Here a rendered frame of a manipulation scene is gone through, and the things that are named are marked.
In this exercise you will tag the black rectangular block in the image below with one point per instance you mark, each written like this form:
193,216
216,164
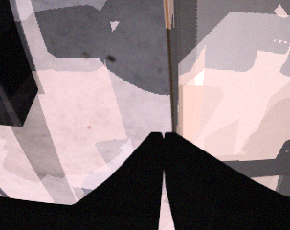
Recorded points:
17,85

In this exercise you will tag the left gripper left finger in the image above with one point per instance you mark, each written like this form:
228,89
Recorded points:
134,186

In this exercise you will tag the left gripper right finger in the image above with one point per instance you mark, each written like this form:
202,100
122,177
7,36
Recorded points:
206,194

